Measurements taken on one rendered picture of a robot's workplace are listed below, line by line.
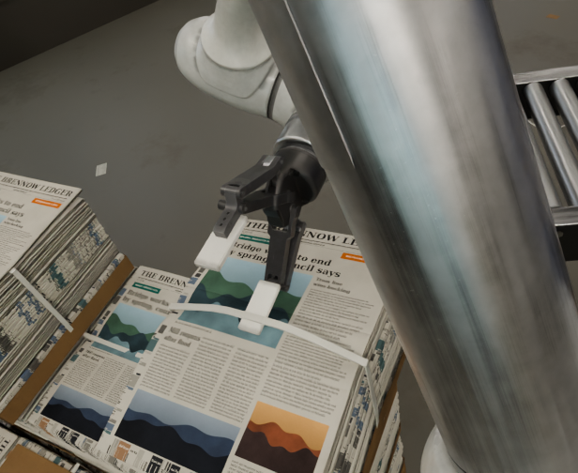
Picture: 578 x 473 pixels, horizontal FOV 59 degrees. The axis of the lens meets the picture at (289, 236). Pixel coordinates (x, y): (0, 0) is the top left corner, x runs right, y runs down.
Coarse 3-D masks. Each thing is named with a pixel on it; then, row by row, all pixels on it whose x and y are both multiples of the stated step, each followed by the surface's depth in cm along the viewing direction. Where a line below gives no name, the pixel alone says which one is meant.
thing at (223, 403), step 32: (160, 352) 67; (192, 352) 66; (224, 352) 65; (128, 384) 66; (160, 384) 65; (192, 384) 64; (224, 384) 63; (256, 384) 62; (288, 384) 60; (320, 384) 60; (128, 416) 64; (160, 416) 62; (192, 416) 61; (224, 416) 60; (256, 416) 59; (288, 416) 58; (320, 416) 57; (352, 416) 62; (96, 448) 63; (128, 448) 61; (160, 448) 60; (192, 448) 59; (224, 448) 58; (256, 448) 57; (288, 448) 56; (320, 448) 55; (352, 448) 64
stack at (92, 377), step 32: (128, 288) 110; (160, 288) 108; (96, 320) 106; (128, 320) 104; (160, 320) 102; (96, 352) 100; (128, 352) 99; (64, 384) 97; (96, 384) 95; (32, 416) 94; (64, 416) 92; (96, 416) 91; (64, 448) 107; (384, 448) 107
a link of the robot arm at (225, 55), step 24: (240, 0) 58; (192, 24) 71; (216, 24) 64; (240, 24) 62; (192, 48) 70; (216, 48) 66; (240, 48) 65; (264, 48) 67; (192, 72) 72; (216, 72) 69; (240, 72) 67; (264, 72) 69; (216, 96) 74; (240, 96) 71; (264, 96) 70
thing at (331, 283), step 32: (256, 224) 83; (256, 256) 76; (320, 256) 74; (352, 256) 73; (224, 288) 72; (320, 288) 69; (352, 288) 68; (320, 320) 65; (352, 320) 64; (384, 320) 68; (384, 352) 71; (384, 384) 72
